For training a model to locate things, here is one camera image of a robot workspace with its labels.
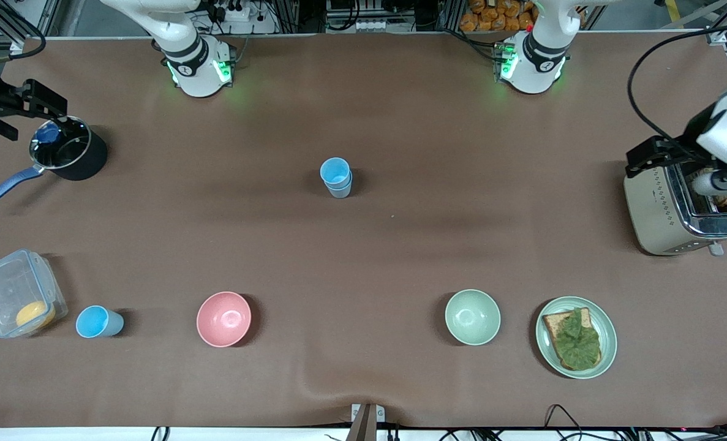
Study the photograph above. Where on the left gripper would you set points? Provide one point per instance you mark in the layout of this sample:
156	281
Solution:
695	133

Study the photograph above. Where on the light blue plastic cup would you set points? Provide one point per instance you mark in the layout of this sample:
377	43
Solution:
334	171
97	323
340	193

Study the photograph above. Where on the glass lid with blue knob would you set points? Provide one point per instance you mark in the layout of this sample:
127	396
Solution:
48	133

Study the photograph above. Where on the beige and chrome toaster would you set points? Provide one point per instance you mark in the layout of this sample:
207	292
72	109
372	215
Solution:
651	208

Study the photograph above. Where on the brown bread slice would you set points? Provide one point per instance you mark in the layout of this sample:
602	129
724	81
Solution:
724	199

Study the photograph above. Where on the pale green plate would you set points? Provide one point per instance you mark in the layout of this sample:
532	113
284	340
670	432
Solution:
607	324

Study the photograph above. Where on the clear plastic food container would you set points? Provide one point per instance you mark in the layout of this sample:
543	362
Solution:
5	285

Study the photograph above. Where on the toast slice under lettuce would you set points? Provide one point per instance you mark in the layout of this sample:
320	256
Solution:
552	321

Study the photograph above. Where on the green lettuce leaf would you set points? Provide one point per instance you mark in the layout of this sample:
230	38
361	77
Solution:
577	343

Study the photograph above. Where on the white power strip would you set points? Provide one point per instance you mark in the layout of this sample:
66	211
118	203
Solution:
372	26
237	12

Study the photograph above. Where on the orange snack packs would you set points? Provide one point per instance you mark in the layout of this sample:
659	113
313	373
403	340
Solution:
492	15

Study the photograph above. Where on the yellow round food piece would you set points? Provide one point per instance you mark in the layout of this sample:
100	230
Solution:
32	314

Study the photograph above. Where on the pale green bowl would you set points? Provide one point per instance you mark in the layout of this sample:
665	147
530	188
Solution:
472	317

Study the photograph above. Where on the pink bowl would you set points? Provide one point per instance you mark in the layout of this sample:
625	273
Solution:
223	318

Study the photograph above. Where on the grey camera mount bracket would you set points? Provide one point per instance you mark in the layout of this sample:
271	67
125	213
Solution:
363	425

